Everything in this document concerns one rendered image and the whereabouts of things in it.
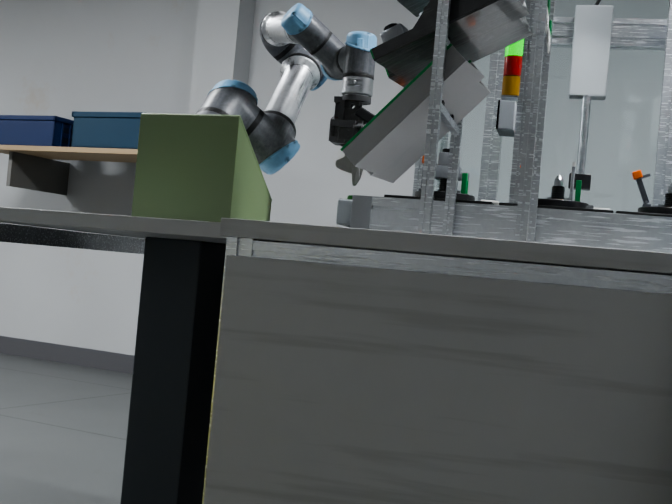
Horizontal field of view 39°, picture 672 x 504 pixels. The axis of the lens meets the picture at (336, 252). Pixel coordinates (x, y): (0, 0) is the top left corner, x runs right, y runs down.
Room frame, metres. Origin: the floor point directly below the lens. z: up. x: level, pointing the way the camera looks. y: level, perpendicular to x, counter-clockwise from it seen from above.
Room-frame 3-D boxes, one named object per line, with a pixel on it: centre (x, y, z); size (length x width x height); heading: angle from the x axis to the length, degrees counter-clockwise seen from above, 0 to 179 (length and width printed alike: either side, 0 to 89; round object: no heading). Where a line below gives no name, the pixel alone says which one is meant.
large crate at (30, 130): (6.14, 1.93, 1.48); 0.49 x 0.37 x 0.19; 64
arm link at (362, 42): (2.30, -0.01, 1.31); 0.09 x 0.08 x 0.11; 25
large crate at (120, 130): (5.85, 1.33, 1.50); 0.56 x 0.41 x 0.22; 64
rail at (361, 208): (2.53, -0.16, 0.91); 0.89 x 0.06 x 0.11; 166
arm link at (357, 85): (2.29, -0.02, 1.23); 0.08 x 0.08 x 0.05
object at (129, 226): (2.28, 0.30, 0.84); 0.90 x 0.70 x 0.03; 154
